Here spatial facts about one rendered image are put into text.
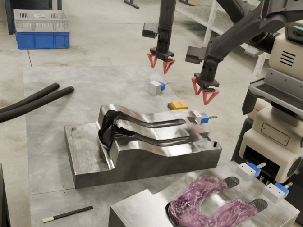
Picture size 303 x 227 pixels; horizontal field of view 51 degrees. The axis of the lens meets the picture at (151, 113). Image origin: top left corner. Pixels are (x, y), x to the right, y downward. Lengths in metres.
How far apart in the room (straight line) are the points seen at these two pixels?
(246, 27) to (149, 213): 0.56
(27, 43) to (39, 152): 3.02
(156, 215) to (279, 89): 0.72
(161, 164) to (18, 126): 1.81
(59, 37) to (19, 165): 2.15
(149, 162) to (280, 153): 0.59
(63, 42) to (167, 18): 2.94
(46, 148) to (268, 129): 0.88
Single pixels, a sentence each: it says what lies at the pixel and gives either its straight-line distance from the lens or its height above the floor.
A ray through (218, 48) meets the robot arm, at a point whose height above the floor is 1.19.
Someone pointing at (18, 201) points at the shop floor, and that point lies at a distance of 2.10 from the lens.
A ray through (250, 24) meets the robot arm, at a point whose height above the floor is 1.32.
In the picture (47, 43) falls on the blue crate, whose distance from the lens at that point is 4.11.
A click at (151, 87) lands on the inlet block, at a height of 0.83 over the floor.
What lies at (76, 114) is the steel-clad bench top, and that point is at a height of 0.80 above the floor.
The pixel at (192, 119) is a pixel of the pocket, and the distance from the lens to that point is 1.26.
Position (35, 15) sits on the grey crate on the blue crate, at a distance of 4.39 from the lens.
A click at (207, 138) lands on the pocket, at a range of 1.19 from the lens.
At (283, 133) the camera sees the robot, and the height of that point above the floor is 0.87.
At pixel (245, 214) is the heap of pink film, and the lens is 0.90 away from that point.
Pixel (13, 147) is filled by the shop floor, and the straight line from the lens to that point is 2.50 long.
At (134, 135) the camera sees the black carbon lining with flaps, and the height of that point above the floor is 0.92.
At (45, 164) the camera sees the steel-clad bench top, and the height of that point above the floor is 0.80.
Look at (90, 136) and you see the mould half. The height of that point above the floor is 0.86.
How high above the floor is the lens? 1.53
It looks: 32 degrees down
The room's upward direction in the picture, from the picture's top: 9 degrees clockwise
